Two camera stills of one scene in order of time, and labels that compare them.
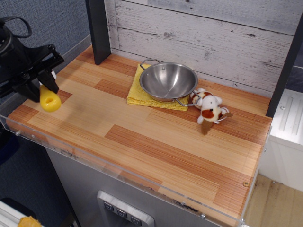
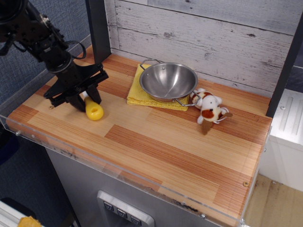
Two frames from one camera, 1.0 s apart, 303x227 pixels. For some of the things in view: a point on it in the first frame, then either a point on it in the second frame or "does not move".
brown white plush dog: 211,112 does not move
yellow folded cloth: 137,96 does not move
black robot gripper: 33,60 to 75,81
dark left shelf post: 99,30 does not move
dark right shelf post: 276,98 does not move
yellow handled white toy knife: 49,100 to 93,111
